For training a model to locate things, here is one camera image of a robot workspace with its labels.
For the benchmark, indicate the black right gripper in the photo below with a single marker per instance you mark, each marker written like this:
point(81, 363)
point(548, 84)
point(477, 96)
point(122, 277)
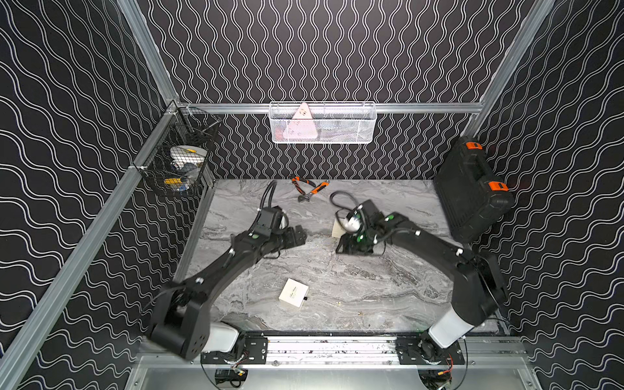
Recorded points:
point(346, 245)

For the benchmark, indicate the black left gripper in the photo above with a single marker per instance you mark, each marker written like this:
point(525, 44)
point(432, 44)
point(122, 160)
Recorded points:
point(292, 237)

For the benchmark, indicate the cream jewelry box sleeve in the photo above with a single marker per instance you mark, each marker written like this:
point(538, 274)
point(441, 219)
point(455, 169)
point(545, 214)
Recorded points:
point(338, 228)

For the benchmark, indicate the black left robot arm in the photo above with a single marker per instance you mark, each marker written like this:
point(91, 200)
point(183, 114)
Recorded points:
point(181, 320)

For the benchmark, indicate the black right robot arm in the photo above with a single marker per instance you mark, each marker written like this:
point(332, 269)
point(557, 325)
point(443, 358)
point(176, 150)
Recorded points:
point(478, 285)

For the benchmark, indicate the black plastic tool case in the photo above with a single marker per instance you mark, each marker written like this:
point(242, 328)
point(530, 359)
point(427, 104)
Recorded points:
point(473, 198)

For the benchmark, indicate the pink triangular card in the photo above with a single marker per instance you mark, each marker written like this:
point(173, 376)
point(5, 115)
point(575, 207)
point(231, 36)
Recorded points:
point(302, 125)

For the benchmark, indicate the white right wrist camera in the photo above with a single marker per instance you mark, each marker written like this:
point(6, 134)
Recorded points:
point(352, 223)

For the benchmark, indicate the orange handled adjustable wrench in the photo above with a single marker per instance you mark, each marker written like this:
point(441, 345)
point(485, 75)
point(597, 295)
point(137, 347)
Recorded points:
point(307, 196)

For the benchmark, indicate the white wire wall basket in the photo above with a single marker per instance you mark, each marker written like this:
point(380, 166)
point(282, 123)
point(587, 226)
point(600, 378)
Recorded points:
point(336, 122)

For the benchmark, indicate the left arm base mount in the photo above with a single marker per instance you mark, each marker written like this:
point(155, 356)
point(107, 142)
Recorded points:
point(234, 351)

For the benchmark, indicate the aluminium front rail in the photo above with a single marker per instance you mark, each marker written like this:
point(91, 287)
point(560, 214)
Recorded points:
point(351, 352)

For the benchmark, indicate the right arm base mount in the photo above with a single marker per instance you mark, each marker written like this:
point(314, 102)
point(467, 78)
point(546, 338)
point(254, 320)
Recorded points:
point(423, 351)

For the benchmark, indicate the black wire corner basket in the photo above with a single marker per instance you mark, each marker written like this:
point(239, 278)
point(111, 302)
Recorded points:
point(178, 166)

